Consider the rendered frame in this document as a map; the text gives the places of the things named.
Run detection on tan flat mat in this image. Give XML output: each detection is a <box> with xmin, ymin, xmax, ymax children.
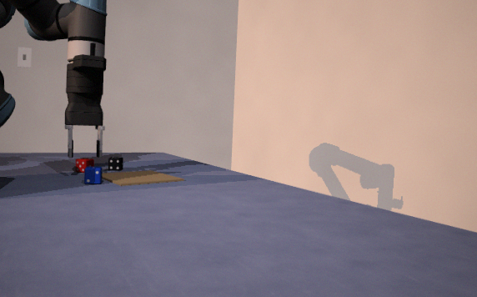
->
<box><xmin>102</xmin><ymin>170</ymin><xmax>184</xmax><ymax>186</ymax></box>

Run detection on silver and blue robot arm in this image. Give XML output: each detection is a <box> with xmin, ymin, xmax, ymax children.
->
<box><xmin>0</xmin><ymin>0</ymin><xmax>108</xmax><ymax>128</ymax></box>

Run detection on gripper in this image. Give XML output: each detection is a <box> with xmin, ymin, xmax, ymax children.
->
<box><xmin>65</xmin><ymin>40</ymin><xmax>107</xmax><ymax>158</ymax></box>

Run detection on red die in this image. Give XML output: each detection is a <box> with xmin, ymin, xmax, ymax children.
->
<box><xmin>76</xmin><ymin>159</ymin><xmax>94</xmax><ymax>173</ymax></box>

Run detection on black die with white pips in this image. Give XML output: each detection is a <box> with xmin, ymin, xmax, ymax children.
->
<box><xmin>108</xmin><ymin>157</ymin><xmax>123</xmax><ymax>171</ymax></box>

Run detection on blue die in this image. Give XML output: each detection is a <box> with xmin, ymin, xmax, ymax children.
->
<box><xmin>84</xmin><ymin>167</ymin><xmax>102</xmax><ymax>184</ymax></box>

